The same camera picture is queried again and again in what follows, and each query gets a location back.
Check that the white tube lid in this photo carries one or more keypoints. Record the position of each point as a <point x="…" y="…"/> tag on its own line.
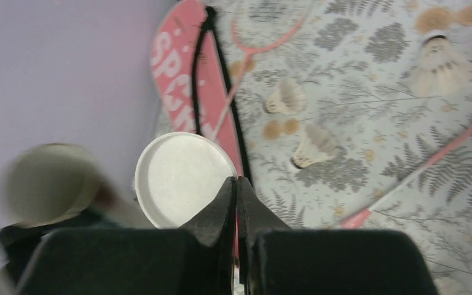
<point x="177" y="175"/>

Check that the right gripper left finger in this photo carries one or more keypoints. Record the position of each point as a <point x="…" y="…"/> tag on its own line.
<point x="196" y="258"/>

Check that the white shuttlecock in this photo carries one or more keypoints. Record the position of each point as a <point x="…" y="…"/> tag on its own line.
<point x="316" y="145"/>
<point x="288" y="97"/>
<point x="441" y="69"/>

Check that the pink racket bag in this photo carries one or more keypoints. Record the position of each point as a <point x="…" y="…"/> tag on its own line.
<point x="192" y="78"/>

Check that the black shuttlecock tube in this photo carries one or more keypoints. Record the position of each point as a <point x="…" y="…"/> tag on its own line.
<point x="54" y="185"/>

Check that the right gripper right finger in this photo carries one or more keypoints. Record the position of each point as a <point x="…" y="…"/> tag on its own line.
<point x="277" y="259"/>

